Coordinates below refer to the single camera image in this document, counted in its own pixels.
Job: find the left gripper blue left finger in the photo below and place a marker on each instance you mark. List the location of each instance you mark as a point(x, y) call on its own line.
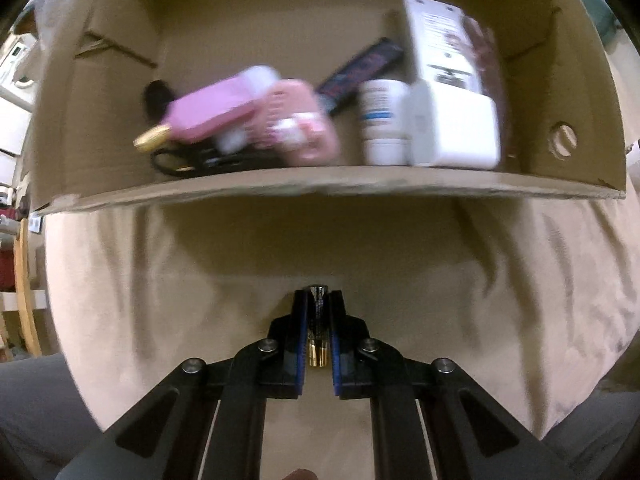
point(286, 365)

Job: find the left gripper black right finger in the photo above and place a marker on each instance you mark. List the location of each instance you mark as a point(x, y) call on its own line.
point(351, 381)

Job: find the gold silver lipstick tube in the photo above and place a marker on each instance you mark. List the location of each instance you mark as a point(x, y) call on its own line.
point(318, 332)

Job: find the pink plush toy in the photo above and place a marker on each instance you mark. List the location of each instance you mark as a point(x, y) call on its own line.
point(291, 122)

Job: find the small white labelled bottle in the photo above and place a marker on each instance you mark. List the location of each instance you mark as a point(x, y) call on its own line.
point(382, 120)

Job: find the black electronic stick device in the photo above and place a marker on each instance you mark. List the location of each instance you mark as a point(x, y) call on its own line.
point(341, 87)

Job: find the white earbuds case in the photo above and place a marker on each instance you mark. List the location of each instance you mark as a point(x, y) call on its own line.
point(256, 80)

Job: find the black cylindrical flashlight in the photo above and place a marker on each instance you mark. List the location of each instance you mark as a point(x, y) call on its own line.
point(157, 96)

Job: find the white remote control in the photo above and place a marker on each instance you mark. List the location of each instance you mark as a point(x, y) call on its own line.
point(439, 48)

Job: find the cardboard box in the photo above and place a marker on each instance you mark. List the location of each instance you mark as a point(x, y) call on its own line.
point(91, 144)

